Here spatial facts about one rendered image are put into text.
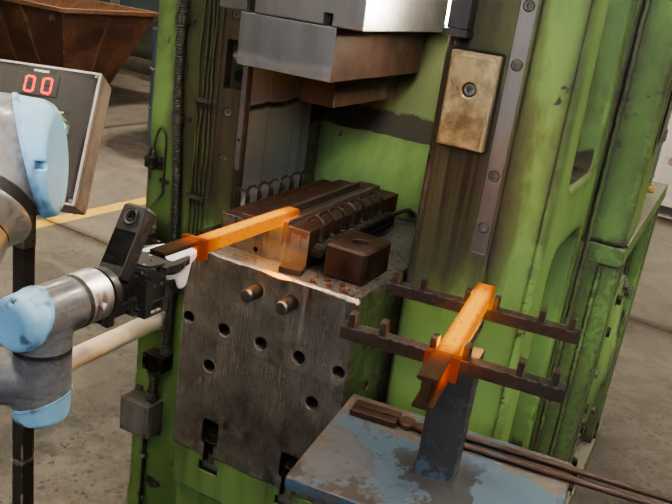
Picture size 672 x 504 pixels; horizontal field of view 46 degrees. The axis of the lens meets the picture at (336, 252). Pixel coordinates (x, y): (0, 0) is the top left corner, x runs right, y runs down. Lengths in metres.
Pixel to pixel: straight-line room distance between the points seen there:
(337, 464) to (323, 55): 0.69
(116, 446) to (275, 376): 1.13
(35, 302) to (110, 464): 1.52
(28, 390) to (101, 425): 1.60
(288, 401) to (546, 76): 0.76
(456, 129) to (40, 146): 0.87
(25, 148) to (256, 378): 0.91
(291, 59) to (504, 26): 0.38
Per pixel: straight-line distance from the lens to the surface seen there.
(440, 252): 1.55
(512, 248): 1.51
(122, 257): 1.18
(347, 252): 1.47
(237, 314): 1.57
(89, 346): 1.79
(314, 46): 1.45
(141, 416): 2.04
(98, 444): 2.63
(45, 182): 0.80
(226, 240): 1.37
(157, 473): 2.17
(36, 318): 1.05
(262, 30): 1.51
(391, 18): 1.51
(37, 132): 0.80
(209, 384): 1.67
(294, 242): 1.52
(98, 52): 8.07
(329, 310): 1.45
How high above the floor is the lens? 1.45
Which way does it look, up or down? 19 degrees down
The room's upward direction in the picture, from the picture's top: 8 degrees clockwise
